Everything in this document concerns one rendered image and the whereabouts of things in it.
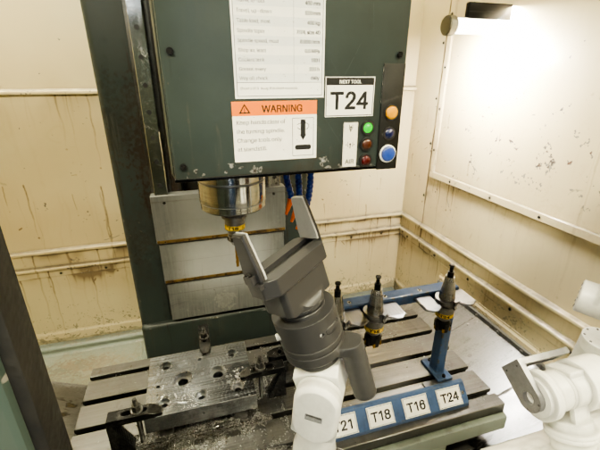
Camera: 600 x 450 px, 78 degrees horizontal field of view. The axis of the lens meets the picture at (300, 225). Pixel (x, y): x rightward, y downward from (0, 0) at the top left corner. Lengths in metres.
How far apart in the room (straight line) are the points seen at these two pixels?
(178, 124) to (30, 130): 1.18
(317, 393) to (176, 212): 0.98
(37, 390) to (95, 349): 1.82
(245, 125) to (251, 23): 0.16
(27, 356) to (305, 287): 0.30
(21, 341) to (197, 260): 1.21
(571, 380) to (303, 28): 0.65
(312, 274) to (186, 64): 0.40
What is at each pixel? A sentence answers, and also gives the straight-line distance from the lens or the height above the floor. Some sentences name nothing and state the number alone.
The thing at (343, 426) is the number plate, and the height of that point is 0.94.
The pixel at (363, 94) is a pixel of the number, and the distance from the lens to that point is 0.75.
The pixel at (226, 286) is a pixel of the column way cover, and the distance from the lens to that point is 1.53.
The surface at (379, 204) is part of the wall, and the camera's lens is 2.06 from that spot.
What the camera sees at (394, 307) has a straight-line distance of 1.06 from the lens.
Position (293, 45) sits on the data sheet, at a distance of 0.70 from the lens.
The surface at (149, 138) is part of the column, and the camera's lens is 1.33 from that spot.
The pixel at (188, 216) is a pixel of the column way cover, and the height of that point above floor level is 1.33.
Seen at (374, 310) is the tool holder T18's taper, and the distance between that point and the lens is 1.00.
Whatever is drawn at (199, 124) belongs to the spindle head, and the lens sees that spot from 0.68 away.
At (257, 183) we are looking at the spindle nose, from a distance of 0.87.
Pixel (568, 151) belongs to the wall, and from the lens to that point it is 1.39.
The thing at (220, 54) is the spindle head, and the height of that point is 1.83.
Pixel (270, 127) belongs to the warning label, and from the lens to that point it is 0.70.
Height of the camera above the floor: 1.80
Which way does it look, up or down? 22 degrees down
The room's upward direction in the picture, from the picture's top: straight up
